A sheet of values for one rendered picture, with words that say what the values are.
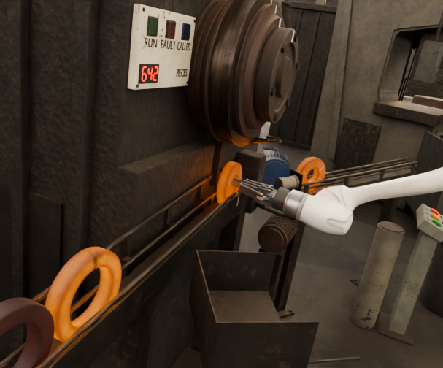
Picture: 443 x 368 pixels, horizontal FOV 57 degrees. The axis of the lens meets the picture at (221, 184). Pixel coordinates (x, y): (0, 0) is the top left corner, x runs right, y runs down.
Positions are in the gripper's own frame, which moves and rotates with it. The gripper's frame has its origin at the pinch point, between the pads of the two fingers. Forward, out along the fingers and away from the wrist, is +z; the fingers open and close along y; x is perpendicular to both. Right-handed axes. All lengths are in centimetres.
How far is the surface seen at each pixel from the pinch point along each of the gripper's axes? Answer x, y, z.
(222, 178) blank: 2.1, -6.8, 0.9
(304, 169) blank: 0.0, 42.6, -16.8
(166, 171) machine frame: 9.0, -34.6, 7.5
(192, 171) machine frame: 5.2, -18.1, 7.2
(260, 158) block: 5.0, 20.1, -2.5
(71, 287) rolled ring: 1, -78, -1
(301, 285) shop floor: -72, 77, -29
